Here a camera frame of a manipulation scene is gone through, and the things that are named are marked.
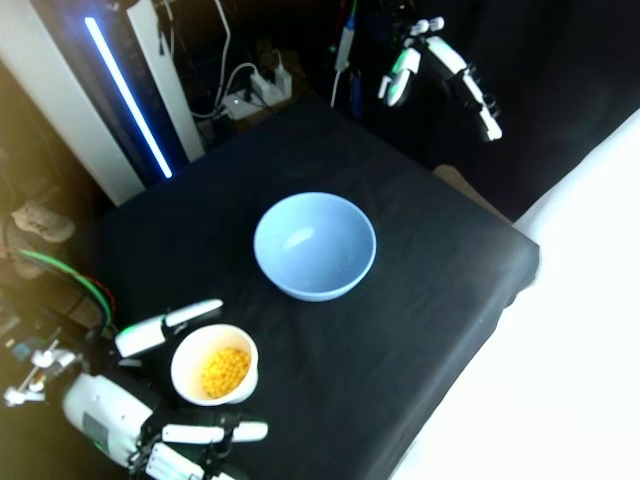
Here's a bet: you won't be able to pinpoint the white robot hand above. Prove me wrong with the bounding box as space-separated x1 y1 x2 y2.
377 33 504 145
62 298 269 480

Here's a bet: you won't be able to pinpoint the white cup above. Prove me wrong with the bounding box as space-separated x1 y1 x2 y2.
170 323 260 407

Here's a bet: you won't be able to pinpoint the yellow beads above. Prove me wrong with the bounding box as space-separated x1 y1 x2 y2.
201 347 252 400

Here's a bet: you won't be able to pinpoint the light blue bowl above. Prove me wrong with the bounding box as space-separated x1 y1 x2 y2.
253 192 377 303

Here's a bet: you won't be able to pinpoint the black backdrop curtain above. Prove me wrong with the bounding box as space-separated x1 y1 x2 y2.
294 0 640 221

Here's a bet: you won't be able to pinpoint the white hanging connector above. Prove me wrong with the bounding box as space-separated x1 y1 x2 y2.
329 14 359 109

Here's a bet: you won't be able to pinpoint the white power strip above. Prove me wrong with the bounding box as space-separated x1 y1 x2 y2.
249 69 294 101

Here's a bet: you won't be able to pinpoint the beige crumpled cloth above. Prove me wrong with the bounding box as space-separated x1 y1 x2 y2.
9 199 76 245

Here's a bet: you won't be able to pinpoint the white adapter box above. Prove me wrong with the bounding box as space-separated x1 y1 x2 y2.
222 92 256 120

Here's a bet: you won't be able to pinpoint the white sheet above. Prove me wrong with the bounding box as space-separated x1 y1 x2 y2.
389 107 640 480

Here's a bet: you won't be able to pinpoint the white cabinet panel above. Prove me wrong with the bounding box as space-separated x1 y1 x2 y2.
0 0 205 207

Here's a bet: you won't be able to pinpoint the glowing white light strip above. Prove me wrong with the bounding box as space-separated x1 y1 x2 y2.
83 17 174 180

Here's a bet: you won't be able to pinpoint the white power cable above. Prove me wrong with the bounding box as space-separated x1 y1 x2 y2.
189 0 261 121

